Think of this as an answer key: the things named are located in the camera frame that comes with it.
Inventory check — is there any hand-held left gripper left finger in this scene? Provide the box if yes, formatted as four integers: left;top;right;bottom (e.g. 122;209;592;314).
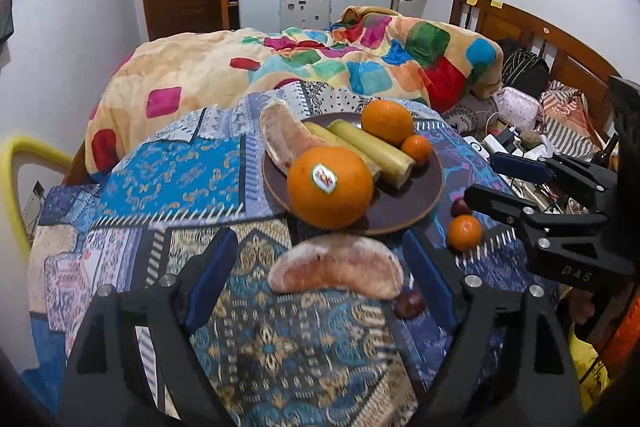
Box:
60;227;241;427

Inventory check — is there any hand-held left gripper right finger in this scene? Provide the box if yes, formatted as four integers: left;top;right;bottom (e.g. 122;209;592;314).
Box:
402;229;583;427

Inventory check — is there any dark glass bottle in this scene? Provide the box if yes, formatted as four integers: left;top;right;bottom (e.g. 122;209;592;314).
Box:
595;134;621;168

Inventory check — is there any grey patterned cloth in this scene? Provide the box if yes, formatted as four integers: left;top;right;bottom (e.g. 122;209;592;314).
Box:
442;94;501;132

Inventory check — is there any wooden headboard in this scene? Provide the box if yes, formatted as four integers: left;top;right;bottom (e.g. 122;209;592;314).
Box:
448;0;621;142

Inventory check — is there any white boxy appliance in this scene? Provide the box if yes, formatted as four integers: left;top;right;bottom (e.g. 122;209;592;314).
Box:
278;0;332;30

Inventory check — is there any yellow sugarcane piece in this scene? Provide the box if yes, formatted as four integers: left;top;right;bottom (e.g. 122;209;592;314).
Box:
327;119;416;186
304;122;383;182

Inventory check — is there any small mandarin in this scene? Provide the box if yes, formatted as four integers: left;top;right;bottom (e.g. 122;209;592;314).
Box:
401;134;432;165
447;214;483;253

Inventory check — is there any white power strip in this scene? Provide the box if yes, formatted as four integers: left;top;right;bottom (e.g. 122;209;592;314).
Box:
462;134;501;160

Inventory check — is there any dark brown round plate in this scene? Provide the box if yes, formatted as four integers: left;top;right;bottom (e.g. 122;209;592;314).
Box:
262;112;445;235

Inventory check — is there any colourful patchwork blanket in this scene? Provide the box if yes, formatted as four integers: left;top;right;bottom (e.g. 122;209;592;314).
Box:
85;7;503;172

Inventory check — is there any pink bag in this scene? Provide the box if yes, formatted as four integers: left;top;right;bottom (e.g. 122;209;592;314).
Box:
497;87;541;130

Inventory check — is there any orange cloth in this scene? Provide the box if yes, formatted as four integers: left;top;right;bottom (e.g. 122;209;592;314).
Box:
599;297;640;380

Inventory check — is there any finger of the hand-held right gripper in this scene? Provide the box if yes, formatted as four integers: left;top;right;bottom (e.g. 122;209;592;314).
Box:
464;184;608;258
489;151;618;208

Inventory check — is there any person's right hand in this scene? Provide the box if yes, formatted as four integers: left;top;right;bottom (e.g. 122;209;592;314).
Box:
569;289;598;325

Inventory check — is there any yellow printed cloth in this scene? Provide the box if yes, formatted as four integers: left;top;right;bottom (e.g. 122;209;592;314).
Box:
569;332;612;400

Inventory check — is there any black backpack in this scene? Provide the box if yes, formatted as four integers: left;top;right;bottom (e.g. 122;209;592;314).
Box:
500;39;551;100

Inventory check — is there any small black wall monitor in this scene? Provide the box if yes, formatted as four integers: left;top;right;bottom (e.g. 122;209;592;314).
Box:
0;0;16;44

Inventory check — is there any large orange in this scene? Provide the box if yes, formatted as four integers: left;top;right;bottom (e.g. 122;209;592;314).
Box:
361;100;415;146

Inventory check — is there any blue patterned bedsheet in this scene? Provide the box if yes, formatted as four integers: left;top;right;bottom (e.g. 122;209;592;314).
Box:
20;79;566;427

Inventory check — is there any orange with sticker label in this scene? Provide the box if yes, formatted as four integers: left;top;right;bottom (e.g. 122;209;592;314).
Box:
286;146;375;230

